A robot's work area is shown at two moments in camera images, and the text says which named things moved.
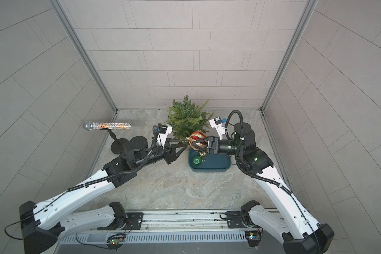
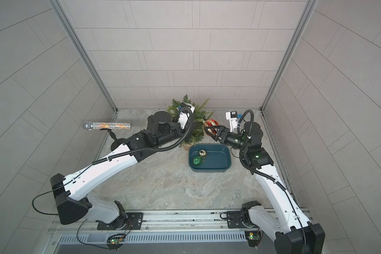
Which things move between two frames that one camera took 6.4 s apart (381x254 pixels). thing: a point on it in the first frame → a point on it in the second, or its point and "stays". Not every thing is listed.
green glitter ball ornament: (197, 161) stays
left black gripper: (169, 153) → (183, 130)
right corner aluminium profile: (309, 8) stays
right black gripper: (214, 147) → (224, 134)
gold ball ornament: (202, 154) stays
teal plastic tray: (210, 163) stays
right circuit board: (253, 237) stays
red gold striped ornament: (194, 136) → (211, 123)
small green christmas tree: (186, 117) stays
